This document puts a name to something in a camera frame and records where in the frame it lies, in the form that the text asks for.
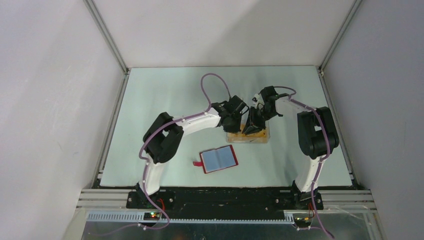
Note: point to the grey slotted cable duct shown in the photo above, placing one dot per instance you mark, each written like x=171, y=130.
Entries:
x=142, y=217

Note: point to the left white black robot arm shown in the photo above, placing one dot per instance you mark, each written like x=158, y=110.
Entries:
x=163, y=138

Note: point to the left aluminium frame post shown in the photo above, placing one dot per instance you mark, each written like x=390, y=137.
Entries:
x=106, y=34

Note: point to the aluminium front rail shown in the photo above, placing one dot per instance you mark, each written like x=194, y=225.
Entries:
x=348, y=201

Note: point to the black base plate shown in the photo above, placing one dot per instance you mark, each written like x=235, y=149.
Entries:
x=173, y=198

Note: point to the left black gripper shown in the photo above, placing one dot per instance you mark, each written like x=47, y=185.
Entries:
x=235, y=128

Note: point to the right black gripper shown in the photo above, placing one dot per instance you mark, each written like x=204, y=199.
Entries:
x=250, y=127

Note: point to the orange credit card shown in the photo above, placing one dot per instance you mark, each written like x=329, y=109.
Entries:
x=238, y=137
x=260, y=137

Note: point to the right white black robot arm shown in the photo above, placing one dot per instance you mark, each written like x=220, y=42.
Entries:
x=316, y=131

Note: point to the right aluminium frame post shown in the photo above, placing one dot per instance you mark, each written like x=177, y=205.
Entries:
x=340, y=34

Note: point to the red leather card holder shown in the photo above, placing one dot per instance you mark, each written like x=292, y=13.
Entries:
x=217, y=159

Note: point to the aluminium frame post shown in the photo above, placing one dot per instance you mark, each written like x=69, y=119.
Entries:
x=340, y=34
x=106, y=34

